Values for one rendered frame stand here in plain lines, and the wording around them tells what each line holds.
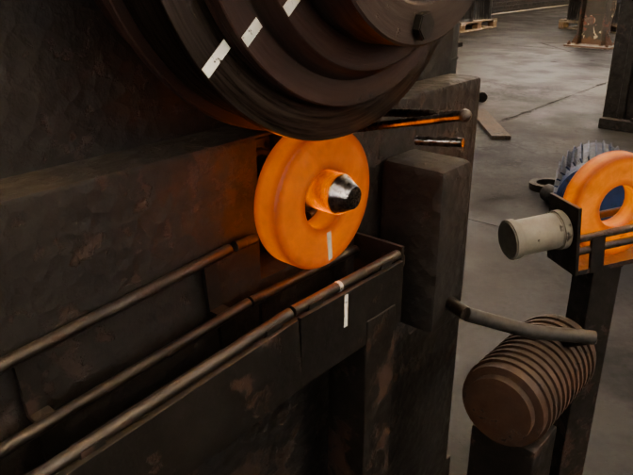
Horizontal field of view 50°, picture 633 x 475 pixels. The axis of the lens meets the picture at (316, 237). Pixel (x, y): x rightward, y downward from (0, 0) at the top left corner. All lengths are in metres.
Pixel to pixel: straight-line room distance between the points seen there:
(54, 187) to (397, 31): 0.31
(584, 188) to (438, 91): 0.25
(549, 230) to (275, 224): 0.48
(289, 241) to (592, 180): 0.51
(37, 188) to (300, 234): 0.26
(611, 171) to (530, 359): 0.30
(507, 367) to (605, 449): 0.82
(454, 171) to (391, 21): 0.35
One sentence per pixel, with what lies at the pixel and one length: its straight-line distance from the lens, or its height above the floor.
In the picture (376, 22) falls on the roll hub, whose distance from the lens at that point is 0.57.
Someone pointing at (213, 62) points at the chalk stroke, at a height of 0.97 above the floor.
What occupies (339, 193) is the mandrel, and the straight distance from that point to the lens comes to 0.69.
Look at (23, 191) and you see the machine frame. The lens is 0.60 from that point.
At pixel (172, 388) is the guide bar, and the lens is 0.62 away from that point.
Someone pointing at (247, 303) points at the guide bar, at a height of 0.70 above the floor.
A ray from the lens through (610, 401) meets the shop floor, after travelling 1.94.
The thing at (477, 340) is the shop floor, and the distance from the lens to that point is 2.09.
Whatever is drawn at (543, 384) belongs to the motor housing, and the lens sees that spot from 0.98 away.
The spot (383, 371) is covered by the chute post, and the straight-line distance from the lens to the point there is 0.88.
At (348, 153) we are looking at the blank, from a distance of 0.74.
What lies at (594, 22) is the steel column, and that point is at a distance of 9.58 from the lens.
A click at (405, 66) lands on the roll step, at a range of 0.73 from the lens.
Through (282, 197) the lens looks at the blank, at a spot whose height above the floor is 0.83.
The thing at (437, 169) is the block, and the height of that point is 0.80.
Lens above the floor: 1.05
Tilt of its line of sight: 22 degrees down
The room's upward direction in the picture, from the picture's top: straight up
